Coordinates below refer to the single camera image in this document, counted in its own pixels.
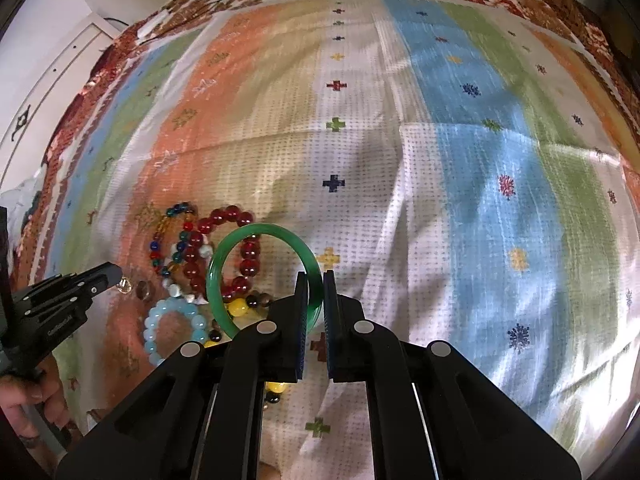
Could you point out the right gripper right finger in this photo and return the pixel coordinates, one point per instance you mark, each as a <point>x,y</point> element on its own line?
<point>432,413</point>

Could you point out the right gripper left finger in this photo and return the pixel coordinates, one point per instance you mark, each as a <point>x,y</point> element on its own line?
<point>198,415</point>

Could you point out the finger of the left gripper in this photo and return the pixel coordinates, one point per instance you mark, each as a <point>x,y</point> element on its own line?
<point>97,279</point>

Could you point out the green jade bangle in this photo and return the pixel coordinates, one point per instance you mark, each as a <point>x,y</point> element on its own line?
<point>303,253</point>

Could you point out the person's left hand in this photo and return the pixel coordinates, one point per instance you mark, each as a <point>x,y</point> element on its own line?
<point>16,395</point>

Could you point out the white cabinet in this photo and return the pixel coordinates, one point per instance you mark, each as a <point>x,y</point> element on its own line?
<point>28,135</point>

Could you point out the striped colourful bed cover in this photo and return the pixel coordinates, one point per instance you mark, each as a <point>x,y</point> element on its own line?
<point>450,228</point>

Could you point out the floral brown bed sheet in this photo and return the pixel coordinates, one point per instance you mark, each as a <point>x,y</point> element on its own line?
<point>214,96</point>

